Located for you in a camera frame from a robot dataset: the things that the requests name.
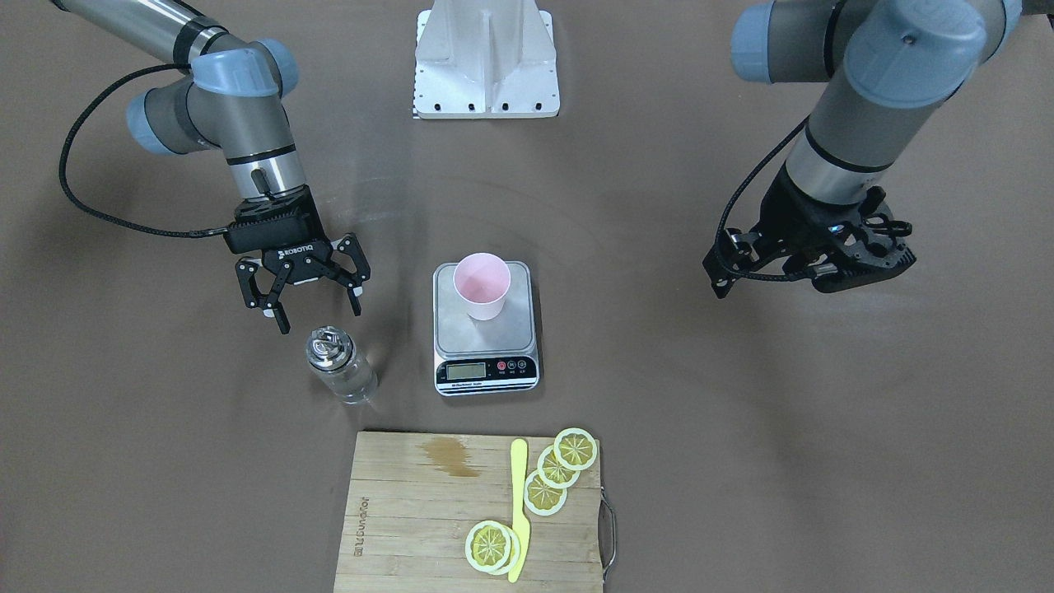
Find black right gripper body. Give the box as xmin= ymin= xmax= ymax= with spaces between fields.
xmin=223 ymin=185 xmax=338 ymax=284

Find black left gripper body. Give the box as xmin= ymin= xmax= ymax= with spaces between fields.
xmin=753 ymin=170 xmax=917 ymax=293

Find glass sauce bottle steel top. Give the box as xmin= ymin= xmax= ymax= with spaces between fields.
xmin=305 ymin=325 xmax=379 ymax=404

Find pink plastic cup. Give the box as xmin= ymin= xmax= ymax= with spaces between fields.
xmin=453 ymin=252 xmax=511 ymax=320

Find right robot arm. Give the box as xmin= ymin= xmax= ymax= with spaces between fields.
xmin=57 ymin=1 xmax=371 ymax=334

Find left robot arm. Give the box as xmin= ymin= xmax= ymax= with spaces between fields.
xmin=703 ymin=1 xmax=1024 ymax=299

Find silver digital kitchen scale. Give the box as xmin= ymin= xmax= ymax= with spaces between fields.
xmin=432 ymin=260 xmax=541 ymax=397

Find bamboo cutting board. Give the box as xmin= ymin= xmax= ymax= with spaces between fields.
xmin=333 ymin=432 xmax=616 ymax=592

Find yellow plastic knife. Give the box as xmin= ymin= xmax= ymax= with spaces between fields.
xmin=507 ymin=438 xmax=531 ymax=584

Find middle lemon slice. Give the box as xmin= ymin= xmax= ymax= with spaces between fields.
xmin=536 ymin=444 xmax=580 ymax=489

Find lemon slice near knife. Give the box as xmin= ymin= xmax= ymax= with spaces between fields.
xmin=523 ymin=470 xmax=568 ymax=516

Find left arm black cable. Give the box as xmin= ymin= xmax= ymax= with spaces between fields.
xmin=713 ymin=115 xmax=812 ymax=285

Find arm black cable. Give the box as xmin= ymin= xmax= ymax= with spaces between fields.
xmin=713 ymin=115 xmax=812 ymax=285
xmin=58 ymin=64 xmax=240 ymax=240

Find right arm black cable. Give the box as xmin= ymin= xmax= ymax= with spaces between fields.
xmin=58 ymin=64 xmax=240 ymax=240

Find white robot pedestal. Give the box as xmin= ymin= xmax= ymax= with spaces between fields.
xmin=412 ymin=1 xmax=561 ymax=119

